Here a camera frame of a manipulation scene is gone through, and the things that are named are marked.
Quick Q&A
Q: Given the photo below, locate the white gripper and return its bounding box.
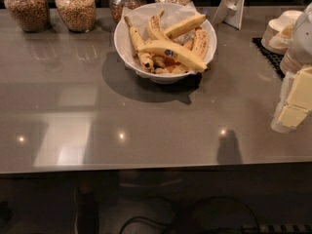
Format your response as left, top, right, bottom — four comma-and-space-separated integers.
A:
271, 66, 312, 134

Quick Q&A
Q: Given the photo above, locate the banana with blue sticker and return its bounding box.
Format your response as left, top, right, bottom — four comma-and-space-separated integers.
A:
137, 40, 207, 72

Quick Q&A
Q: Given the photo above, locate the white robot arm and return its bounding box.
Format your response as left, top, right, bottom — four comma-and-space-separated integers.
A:
271, 4, 312, 133

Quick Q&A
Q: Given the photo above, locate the lower paper bowl stack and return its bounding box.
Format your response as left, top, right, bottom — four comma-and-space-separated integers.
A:
280, 49, 303, 74

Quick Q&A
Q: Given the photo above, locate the paper bowl stack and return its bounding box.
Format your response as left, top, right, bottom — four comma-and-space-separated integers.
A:
280, 49, 303, 74
261, 10, 301, 55

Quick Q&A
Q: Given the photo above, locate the upper paper bowl stack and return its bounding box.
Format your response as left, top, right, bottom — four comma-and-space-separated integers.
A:
261, 10, 301, 55

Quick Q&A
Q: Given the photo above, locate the right speckled banana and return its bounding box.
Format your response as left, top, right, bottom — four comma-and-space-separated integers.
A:
192, 27, 209, 59

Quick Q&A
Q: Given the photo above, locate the upper long yellow banana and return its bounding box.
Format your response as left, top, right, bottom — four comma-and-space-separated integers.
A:
165, 14, 206, 39

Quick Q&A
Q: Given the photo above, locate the white paper bowl liner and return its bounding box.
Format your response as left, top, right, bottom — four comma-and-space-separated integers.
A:
114, 3, 199, 73

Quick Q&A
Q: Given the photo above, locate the left spotted banana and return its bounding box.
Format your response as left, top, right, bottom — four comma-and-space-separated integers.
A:
124, 16, 154, 72

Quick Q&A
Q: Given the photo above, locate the middle speckled curved banana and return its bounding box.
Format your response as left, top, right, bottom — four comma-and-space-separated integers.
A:
147, 9, 170, 41

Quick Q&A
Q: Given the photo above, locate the black rubber mat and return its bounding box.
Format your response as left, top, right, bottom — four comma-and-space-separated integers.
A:
252, 38, 285, 80

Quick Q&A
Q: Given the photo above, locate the white sign stand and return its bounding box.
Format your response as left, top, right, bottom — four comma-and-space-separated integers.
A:
212, 0, 245, 30

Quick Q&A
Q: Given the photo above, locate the far left cereal jar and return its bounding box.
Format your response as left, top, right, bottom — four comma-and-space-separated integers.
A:
4, 0, 50, 32

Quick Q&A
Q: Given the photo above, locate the black cable under table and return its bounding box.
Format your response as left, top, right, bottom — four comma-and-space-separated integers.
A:
118, 196, 261, 234

